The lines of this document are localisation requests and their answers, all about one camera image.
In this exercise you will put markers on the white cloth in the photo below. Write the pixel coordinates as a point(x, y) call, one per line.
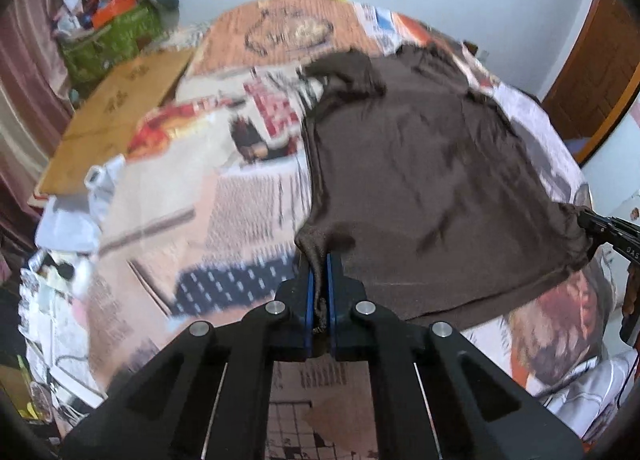
point(590, 390)

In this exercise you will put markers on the orange box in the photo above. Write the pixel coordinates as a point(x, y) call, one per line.
point(112, 10)

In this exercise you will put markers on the brown shirt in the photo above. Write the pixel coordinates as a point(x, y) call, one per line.
point(425, 180)

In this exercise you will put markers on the striped curtain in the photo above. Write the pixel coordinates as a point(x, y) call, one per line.
point(25, 90)

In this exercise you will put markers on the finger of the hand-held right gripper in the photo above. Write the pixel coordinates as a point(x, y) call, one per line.
point(597, 225)

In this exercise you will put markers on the green patterned bag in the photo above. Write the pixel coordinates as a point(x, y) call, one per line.
point(115, 40)

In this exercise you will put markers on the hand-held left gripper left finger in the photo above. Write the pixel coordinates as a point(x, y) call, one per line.
point(310, 300)

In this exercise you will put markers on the wooden door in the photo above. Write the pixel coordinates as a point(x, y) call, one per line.
point(600, 65)

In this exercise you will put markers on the cardboard sheet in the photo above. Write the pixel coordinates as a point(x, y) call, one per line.
point(115, 110)

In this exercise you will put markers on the white plastic bag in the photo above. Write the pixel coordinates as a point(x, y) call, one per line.
point(70, 220)

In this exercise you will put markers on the printed blanket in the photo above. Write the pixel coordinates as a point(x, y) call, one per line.
point(240, 220)

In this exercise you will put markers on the person's right hand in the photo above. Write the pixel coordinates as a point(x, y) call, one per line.
point(632, 290)

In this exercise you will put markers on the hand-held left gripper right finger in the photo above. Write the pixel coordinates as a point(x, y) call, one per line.
point(330, 300)

